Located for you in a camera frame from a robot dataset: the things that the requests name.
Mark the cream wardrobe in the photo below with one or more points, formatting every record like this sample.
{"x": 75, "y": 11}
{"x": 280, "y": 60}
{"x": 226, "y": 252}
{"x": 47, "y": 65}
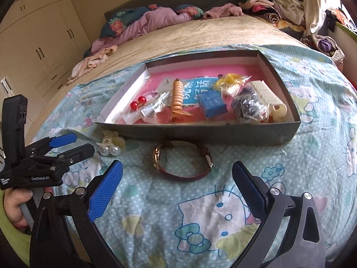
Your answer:
{"x": 41, "y": 33}

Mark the dark floral pillow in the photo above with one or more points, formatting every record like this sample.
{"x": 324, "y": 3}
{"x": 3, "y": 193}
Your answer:
{"x": 117, "y": 23}

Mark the clothes on windowsill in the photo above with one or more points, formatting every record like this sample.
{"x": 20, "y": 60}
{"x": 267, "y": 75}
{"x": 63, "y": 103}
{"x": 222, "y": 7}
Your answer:
{"x": 343, "y": 16}

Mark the clear bag with white card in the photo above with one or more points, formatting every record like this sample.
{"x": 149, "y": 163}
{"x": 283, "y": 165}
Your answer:
{"x": 131, "y": 118}

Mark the small clear plastic bag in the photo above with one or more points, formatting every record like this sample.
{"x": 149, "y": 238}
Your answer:
{"x": 156, "y": 104}

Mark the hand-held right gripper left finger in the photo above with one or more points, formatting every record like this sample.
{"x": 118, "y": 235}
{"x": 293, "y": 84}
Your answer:
{"x": 107, "y": 189}

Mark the beige bed sheet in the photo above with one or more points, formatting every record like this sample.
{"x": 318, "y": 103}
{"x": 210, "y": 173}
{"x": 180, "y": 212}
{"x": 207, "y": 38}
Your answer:
{"x": 195, "y": 33}

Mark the cream curtain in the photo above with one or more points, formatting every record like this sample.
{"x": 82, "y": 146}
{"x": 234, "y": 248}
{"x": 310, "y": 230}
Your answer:
{"x": 318, "y": 0}

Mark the pearl flower hair accessory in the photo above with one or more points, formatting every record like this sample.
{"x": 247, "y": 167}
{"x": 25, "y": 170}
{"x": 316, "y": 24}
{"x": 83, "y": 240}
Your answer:
{"x": 111, "y": 150}

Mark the orange spiral hair clip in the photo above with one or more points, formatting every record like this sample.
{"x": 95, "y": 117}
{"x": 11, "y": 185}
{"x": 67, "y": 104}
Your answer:
{"x": 177, "y": 97}

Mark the red bead earrings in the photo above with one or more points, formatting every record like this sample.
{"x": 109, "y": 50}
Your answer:
{"x": 135, "y": 105}

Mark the clothes heap with purple garment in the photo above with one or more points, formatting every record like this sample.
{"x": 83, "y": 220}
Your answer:
{"x": 326, "y": 46}

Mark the grey cardboard box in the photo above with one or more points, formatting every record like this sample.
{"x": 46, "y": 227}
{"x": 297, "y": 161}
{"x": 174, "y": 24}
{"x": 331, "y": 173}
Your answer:
{"x": 195, "y": 135}

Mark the person's left hand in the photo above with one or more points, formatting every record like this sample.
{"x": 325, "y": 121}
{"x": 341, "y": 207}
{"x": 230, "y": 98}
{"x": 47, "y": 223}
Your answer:
{"x": 14, "y": 203}

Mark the bagged yellow hair accessory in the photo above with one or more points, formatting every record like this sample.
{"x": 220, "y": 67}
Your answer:
{"x": 231, "y": 82}

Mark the cream hair claw clip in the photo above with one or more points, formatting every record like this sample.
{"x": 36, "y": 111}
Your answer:
{"x": 267, "y": 92}

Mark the pile of mixed clothes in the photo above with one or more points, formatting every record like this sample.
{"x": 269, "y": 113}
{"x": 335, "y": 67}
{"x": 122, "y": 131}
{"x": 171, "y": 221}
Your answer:
{"x": 279, "y": 5}

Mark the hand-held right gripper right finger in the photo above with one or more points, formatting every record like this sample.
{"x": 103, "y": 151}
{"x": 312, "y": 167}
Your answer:
{"x": 248, "y": 189}

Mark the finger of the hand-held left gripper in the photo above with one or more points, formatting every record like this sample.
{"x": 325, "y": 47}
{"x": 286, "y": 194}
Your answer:
{"x": 65, "y": 139}
{"x": 81, "y": 150}

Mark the bagged black hair accessory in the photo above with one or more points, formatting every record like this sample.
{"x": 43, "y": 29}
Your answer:
{"x": 248, "y": 103}

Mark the pink fluffy garment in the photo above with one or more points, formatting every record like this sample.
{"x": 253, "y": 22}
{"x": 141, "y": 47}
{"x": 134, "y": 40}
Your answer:
{"x": 223, "y": 11}

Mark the pink quilt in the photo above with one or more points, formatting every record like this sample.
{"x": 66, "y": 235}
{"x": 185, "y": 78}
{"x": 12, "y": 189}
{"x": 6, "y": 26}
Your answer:
{"x": 150, "y": 19}

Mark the pink and white garment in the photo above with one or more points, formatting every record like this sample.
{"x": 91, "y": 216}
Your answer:
{"x": 89, "y": 62}

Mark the cartoon cat printed blanket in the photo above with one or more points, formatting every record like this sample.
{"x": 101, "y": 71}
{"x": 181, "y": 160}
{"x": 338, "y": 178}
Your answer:
{"x": 195, "y": 215}

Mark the blue jewelry box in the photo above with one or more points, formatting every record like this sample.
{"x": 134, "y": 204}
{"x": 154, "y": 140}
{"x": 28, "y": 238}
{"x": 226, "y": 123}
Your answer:
{"x": 212, "y": 103}

